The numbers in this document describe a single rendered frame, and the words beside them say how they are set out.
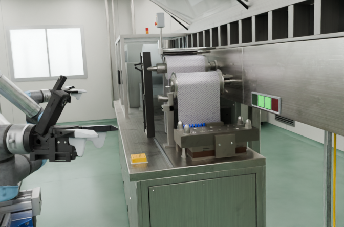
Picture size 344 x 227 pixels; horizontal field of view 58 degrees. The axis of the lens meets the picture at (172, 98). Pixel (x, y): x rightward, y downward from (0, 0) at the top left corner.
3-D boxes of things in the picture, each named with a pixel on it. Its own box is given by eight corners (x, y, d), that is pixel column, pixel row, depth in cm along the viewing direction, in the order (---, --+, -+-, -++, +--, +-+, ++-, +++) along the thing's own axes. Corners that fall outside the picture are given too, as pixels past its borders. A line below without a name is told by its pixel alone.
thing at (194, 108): (178, 128, 167) (177, 94, 165) (220, 124, 172) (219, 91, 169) (178, 128, 167) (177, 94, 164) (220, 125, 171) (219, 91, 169)
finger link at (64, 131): (87, 136, 71) (68, 134, 77) (87, 129, 71) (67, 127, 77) (68, 139, 67) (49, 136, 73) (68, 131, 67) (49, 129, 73)
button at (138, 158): (131, 159, 157) (130, 154, 156) (145, 157, 158) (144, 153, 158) (132, 163, 150) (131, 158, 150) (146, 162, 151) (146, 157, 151)
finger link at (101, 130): (114, 145, 85) (80, 149, 80) (114, 123, 85) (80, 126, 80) (119, 146, 82) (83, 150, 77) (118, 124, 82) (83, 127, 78)
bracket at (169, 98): (162, 145, 179) (159, 92, 175) (173, 144, 180) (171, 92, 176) (164, 148, 174) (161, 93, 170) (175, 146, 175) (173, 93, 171)
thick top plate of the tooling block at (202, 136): (173, 140, 163) (173, 128, 162) (244, 133, 171) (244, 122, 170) (181, 148, 147) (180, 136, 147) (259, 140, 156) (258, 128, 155)
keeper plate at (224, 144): (214, 157, 152) (214, 135, 150) (234, 155, 154) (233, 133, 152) (216, 158, 149) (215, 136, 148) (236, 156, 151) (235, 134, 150)
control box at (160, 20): (154, 28, 222) (153, 14, 220) (163, 27, 223) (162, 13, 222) (155, 27, 215) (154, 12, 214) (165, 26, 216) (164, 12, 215)
